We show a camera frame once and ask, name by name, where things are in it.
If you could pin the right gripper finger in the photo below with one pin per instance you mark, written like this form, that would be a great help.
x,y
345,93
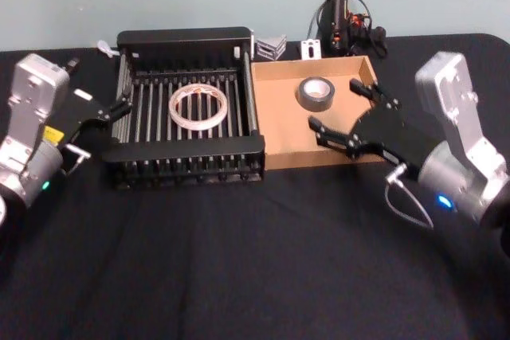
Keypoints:
x,y
332,137
370,93

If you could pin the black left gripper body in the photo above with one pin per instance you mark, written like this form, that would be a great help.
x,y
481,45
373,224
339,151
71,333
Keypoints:
x,y
77,115

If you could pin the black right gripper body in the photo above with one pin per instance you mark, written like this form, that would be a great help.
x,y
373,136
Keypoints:
x,y
388,129

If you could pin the roll of silver tape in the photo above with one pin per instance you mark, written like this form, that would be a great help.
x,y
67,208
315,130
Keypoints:
x,y
315,103

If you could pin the roll of white tape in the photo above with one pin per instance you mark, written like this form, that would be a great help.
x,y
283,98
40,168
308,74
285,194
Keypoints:
x,y
198,125

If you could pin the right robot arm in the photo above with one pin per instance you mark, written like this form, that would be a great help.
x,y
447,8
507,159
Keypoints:
x,y
454,117

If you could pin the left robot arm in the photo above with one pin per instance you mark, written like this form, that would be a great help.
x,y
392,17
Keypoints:
x,y
34,117

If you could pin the small white three-armed plastic piece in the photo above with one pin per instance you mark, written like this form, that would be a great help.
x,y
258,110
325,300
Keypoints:
x,y
107,48

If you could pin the shallow brown cardboard tray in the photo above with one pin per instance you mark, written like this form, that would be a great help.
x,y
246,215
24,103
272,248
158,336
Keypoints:
x,y
287,133

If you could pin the black rack with steel bars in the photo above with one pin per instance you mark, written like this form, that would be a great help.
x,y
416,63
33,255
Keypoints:
x,y
179,37

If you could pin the black table cloth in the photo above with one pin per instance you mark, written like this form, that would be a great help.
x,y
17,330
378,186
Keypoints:
x,y
255,256

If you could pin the small white angle bracket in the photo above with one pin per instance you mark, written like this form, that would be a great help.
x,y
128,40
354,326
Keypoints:
x,y
311,49

